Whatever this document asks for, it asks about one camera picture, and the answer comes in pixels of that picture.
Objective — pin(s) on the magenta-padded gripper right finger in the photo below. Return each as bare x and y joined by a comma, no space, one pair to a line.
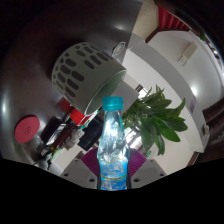
148,173

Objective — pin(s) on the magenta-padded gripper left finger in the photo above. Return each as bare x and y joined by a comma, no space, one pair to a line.
78,173

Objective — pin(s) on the clear blue-capped water bottle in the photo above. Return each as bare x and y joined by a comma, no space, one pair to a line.
113,156

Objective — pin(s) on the black chair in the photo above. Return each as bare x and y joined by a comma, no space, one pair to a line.
91,133

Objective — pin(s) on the flat black case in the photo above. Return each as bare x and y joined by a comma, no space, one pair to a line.
53,130

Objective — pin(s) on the red box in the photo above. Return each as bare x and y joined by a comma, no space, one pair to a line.
78,116

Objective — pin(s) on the potted green plant, white pot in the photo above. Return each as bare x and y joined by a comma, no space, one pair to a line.
156,116

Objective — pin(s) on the flat round red coaster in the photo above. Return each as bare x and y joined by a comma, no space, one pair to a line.
26,129

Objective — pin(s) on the white mug with dark ovals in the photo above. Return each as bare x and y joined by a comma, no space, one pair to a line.
83,73

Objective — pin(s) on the printed paper leaflet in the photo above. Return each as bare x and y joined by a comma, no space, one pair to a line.
118,51

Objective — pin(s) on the red carpeted stairs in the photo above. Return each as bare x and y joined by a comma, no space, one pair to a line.
171,20

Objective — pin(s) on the glowing wall lamp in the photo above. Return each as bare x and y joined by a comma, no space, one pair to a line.
193,90

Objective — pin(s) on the white wall radiator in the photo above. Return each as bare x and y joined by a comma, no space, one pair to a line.
187,53

